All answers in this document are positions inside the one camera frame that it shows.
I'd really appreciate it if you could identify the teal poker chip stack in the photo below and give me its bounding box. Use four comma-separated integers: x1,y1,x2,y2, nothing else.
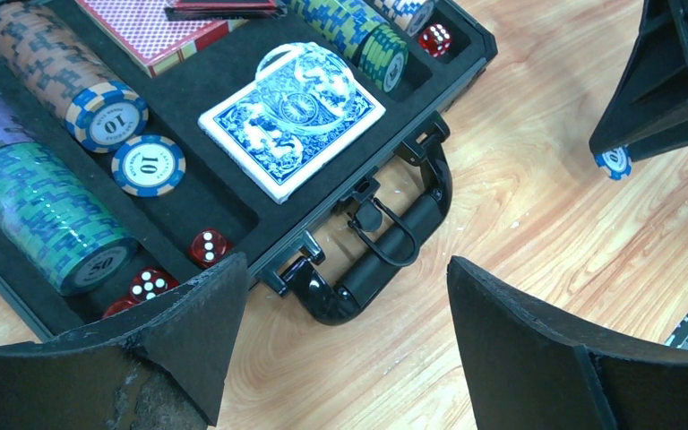
0,142,138,297

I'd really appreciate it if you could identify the red single die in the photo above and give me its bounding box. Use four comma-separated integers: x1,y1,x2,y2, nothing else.
188,228,233,269

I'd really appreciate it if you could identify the black poker set case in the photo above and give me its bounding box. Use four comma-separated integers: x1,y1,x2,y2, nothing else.
0,0,498,342

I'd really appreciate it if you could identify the red die pair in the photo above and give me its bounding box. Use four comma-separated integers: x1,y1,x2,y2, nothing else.
102,267,179,319

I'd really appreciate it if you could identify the blue playing card deck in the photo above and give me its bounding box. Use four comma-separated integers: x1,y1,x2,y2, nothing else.
198,53,385,204

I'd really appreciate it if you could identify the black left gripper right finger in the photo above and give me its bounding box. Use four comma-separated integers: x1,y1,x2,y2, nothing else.
447,256,688,429

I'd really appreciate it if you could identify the pink white poker chip stack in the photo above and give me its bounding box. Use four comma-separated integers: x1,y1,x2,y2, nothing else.
374,0,436,36

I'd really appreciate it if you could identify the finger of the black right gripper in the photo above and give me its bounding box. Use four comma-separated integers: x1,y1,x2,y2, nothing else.
589,0,688,161

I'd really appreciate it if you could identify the red die by chips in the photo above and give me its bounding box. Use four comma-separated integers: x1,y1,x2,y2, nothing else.
417,23,452,58

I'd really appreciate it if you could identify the blue yellow poker chip stack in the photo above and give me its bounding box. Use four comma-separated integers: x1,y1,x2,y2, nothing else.
286,0,389,60

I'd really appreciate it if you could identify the chip front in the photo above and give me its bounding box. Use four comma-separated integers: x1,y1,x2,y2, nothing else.
110,134,186,198

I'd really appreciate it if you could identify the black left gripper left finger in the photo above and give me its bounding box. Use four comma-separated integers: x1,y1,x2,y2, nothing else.
0,253,249,429

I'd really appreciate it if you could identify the red triangular card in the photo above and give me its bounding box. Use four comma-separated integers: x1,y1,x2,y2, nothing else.
164,0,287,21

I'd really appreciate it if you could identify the clear pink dealer button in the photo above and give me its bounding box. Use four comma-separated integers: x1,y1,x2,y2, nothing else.
254,42,356,132

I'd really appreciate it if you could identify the brown poker chip stack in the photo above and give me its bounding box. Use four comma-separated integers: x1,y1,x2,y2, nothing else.
0,2,120,119

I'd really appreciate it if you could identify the red playing card deck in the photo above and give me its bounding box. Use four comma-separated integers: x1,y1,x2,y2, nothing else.
77,0,246,77

